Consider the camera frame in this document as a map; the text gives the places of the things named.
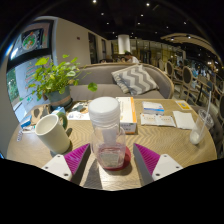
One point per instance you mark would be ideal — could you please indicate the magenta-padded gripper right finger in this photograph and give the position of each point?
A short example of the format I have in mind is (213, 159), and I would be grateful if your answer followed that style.
(165, 166)

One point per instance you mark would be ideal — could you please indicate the small white and blue box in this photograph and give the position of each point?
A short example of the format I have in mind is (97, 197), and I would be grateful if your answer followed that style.
(153, 107)

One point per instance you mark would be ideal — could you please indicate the person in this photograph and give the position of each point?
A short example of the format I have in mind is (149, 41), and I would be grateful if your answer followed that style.
(131, 58)

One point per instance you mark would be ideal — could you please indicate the grey zigzag pillow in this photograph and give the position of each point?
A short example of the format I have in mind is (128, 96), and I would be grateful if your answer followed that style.
(136, 80)

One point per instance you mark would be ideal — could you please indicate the grey curved sofa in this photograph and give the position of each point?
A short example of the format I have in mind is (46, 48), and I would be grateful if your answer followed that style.
(96, 81)

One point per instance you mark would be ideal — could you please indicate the white and orange tissue box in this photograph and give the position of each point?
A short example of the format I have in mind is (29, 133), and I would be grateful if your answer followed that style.
(128, 111)

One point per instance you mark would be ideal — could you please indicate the group of wooden chairs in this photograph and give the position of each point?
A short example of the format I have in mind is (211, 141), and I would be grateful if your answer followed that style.
(186, 78)

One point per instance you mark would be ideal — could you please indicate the white printed leaflet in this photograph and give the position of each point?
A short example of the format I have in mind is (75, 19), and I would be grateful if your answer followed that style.
(78, 111)

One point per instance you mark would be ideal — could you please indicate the group of ceiling lights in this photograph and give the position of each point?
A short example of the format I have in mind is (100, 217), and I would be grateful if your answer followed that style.
(147, 4)

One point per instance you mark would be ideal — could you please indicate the brown cardboard box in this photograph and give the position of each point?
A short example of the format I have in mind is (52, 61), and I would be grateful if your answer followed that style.
(40, 113)

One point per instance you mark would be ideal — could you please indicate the small teal box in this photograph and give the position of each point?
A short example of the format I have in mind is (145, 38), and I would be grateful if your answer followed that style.
(58, 110)

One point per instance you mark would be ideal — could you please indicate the yellow card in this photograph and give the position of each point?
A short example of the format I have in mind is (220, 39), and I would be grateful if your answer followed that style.
(183, 105)

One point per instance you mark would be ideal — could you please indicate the white paper napkin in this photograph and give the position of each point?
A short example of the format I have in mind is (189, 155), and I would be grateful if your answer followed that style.
(184, 120)

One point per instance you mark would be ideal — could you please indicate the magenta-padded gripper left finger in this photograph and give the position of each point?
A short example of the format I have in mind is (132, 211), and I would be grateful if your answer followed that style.
(58, 166)

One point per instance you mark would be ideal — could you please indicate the clear plastic cup with straw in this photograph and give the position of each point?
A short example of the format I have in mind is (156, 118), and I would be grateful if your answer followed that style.
(200, 130)

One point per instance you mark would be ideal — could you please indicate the green potted plant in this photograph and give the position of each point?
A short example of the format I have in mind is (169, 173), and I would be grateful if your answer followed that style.
(55, 78)

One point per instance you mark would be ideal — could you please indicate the framed colourful poster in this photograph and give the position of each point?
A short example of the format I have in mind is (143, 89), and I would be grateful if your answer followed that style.
(31, 41)

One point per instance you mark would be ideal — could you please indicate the white printed pamphlet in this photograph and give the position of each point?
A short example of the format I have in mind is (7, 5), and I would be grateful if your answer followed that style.
(156, 120)

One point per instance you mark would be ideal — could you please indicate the clear bottle with white cap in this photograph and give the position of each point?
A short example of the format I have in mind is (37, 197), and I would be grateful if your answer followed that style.
(107, 140)

